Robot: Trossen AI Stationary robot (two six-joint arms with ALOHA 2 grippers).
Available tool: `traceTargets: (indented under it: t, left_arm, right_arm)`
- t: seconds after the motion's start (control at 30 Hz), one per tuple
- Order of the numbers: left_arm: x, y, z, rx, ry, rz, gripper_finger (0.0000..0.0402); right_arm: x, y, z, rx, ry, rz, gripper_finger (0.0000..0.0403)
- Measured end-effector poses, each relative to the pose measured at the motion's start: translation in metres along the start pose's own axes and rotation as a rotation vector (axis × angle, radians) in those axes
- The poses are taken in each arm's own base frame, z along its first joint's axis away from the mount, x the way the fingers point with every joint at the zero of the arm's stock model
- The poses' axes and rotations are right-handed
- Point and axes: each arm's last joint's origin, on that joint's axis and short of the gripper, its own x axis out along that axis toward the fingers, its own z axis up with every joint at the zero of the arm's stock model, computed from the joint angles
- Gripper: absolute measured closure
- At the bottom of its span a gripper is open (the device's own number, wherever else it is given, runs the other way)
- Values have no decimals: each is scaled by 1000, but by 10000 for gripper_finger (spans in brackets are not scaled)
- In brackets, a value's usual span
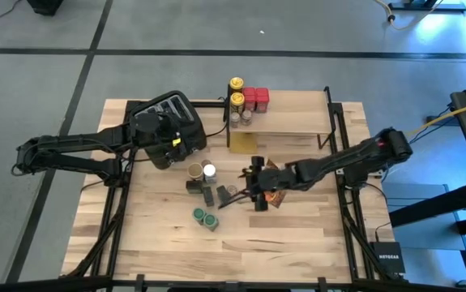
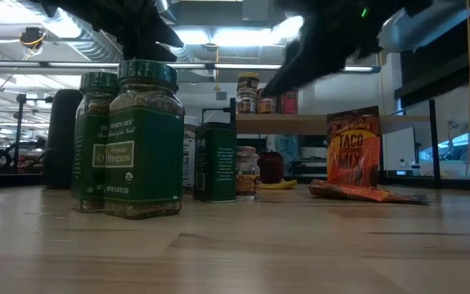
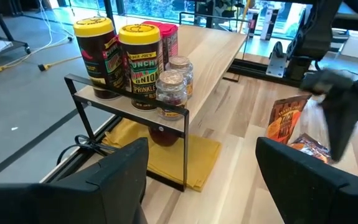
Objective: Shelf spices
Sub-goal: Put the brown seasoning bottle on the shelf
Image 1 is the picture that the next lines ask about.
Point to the black neighbouring rig frame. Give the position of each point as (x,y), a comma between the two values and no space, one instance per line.
(439,204)

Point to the black metal table frame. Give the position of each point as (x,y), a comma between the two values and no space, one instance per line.
(184,285)

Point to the wooden shelf board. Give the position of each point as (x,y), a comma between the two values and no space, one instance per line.
(297,113)

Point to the green black pepper tin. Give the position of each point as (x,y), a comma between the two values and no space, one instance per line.
(194,187)
(208,196)
(223,194)

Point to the black toaster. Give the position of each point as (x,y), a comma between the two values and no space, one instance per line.
(192,121)

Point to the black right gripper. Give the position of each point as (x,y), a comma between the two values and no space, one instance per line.
(275,180)

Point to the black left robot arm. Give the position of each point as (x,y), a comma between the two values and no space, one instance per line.
(74,142)

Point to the yellow-lid chili crunch jar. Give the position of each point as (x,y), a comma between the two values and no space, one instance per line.
(236,83)
(237,99)

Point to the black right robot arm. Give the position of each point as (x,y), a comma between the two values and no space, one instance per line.
(338,160)

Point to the black box on floor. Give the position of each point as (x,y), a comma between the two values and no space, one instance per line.
(46,6)

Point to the red-lid smoked paprika tin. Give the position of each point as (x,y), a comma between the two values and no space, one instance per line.
(262,99)
(249,97)

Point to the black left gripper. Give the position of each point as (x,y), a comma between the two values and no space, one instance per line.
(172,134)

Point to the black Netgear router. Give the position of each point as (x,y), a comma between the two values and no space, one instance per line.
(387,259)

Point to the black floor stand base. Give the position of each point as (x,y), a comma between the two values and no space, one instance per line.
(427,5)

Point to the white-lid bagel seasoning jar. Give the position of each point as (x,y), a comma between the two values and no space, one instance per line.
(209,170)

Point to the black power strip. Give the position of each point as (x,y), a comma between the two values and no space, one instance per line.
(439,120)

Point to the tan-lid white-label jar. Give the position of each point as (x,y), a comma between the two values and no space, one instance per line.
(195,171)

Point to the green-lid oregano glass jar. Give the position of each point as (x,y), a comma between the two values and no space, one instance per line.
(210,221)
(199,214)

